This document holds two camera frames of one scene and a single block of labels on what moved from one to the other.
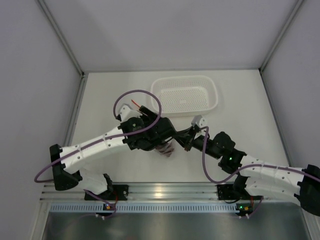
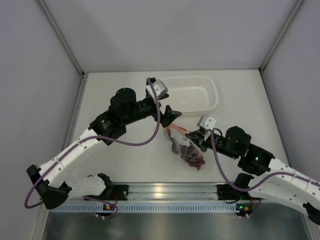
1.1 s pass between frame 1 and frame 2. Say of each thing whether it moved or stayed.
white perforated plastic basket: stayed
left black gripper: moved
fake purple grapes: moved
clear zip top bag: moved
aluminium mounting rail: stayed
